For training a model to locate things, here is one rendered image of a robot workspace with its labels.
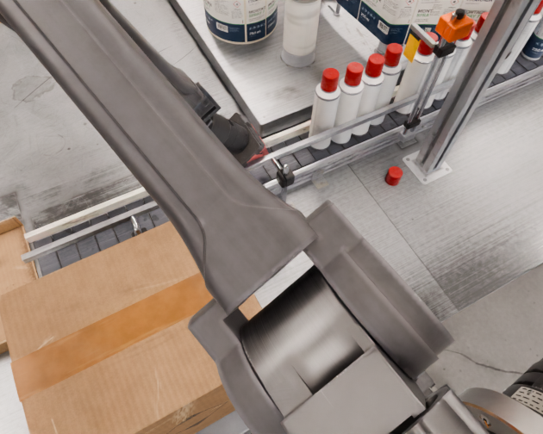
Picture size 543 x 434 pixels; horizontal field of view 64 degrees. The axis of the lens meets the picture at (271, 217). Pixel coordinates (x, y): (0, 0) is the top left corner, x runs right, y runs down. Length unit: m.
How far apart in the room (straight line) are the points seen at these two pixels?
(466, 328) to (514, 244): 0.87
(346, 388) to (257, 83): 1.01
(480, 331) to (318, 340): 1.73
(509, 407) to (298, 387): 0.35
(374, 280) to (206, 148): 0.11
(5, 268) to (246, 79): 0.70
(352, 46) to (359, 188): 0.43
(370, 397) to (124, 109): 0.18
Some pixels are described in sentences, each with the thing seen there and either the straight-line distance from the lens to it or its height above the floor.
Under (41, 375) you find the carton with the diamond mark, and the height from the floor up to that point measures 1.12.
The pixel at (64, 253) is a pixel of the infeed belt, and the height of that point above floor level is 0.88.
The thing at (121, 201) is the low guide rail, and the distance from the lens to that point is 0.94.
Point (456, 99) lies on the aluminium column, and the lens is 0.97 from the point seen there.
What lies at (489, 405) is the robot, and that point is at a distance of 0.54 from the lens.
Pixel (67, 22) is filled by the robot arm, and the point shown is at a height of 1.52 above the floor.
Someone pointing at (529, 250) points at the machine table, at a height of 0.83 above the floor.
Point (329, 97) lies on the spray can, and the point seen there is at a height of 1.04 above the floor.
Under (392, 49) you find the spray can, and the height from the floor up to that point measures 1.08.
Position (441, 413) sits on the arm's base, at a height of 1.48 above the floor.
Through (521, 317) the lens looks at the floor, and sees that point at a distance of 2.02.
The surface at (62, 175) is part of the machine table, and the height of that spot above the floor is 0.83.
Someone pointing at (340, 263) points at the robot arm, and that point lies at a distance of 0.22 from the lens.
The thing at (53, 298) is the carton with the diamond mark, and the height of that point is 1.12.
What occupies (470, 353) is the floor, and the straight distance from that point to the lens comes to 1.88.
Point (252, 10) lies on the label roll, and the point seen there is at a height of 0.98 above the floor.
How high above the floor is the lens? 1.67
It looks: 60 degrees down
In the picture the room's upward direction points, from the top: 2 degrees clockwise
